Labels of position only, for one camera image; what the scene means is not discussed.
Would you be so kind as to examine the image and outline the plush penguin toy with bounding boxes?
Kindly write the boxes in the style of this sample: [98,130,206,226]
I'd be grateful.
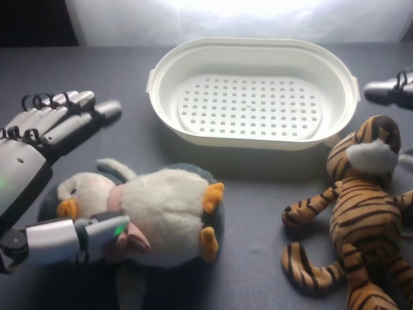
[37,158,227,310]

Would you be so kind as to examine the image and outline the white perforated drain plate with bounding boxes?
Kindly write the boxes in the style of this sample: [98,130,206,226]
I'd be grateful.
[177,74,323,141]

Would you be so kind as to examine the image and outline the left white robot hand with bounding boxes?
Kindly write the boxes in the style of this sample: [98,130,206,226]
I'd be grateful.
[0,90,130,275]

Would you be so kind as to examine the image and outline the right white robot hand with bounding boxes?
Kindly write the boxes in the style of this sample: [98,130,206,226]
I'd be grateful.
[363,66,413,112]

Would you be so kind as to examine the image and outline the white backdrop sheet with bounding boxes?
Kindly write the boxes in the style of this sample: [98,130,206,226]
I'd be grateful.
[66,0,413,45]

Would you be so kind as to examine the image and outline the grey table cloth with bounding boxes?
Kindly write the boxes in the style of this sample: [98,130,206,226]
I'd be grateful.
[0,41,413,310]

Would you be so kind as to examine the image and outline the white perforated tray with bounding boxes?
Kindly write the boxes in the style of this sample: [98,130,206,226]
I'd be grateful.
[145,37,359,152]

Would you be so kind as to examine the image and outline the plush tiger toy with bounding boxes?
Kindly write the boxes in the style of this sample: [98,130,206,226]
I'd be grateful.
[280,114,413,310]

